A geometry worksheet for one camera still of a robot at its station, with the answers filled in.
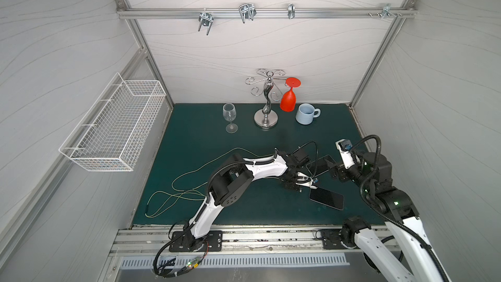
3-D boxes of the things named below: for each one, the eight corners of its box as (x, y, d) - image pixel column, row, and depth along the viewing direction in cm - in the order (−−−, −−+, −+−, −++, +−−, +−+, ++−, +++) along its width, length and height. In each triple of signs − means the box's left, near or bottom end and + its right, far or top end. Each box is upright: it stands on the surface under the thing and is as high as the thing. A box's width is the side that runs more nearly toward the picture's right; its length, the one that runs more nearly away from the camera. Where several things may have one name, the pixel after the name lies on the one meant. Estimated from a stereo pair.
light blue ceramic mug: (291, 118, 115) (293, 110, 110) (302, 108, 121) (304, 100, 115) (307, 128, 110) (310, 120, 105) (317, 117, 116) (320, 109, 111)
